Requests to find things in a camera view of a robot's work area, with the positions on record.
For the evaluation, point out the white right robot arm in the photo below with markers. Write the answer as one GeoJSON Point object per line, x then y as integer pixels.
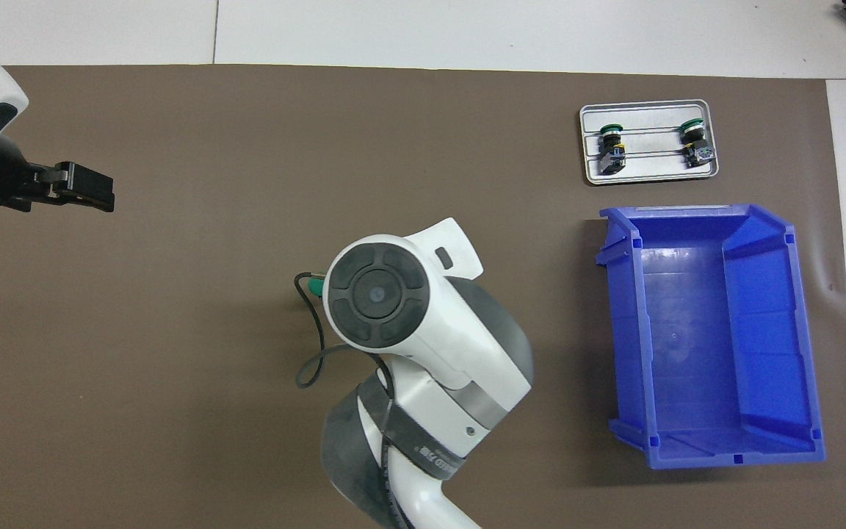
{"type": "Point", "coordinates": [379, 294]}

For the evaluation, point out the brown table mat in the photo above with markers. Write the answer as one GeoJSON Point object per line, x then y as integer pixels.
{"type": "Point", "coordinates": [173, 367]}

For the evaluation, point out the grey metal tray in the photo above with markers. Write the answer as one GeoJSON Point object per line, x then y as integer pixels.
{"type": "Point", "coordinates": [651, 169]}

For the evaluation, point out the green push button switch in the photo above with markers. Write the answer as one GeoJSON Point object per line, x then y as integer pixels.
{"type": "Point", "coordinates": [695, 143]}
{"type": "Point", "coordinates": [612, 150]}
{"type": "Point", "coordinates": [316, 282]}

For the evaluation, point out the blue plastic storage bin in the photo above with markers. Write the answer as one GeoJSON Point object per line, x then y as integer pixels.
{"type": "Point", "coordinates": [687, 367]}

